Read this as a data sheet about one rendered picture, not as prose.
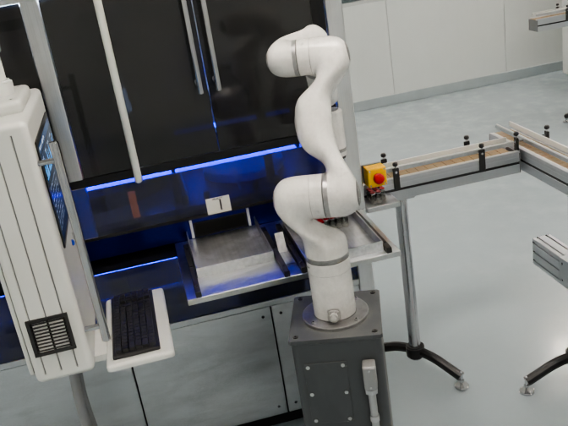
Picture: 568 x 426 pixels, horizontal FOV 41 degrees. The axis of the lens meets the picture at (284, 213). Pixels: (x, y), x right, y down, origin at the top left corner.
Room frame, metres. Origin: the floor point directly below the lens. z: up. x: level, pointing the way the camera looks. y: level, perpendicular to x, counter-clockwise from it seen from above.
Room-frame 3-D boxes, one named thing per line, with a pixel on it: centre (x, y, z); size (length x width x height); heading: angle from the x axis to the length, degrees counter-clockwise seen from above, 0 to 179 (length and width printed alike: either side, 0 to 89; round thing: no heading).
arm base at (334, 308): (1.90, -0.10, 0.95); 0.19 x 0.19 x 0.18
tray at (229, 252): (2.43, 0.21, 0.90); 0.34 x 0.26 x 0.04; 9
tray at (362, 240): (2.37, -0.15, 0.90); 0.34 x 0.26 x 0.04; 9
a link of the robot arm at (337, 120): (2.41, -0.19, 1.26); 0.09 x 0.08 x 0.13; 79
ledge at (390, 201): (2.69, -0.36, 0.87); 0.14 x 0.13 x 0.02; 9
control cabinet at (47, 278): (2.13, 0.74, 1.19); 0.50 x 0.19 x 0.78; 9
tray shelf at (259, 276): (2.39, 0.03, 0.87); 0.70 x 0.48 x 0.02; 99
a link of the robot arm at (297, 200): (1.91, -0.07, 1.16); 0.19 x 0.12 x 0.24; 79
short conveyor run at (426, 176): (2.83, -0.61, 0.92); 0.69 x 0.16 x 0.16; 99
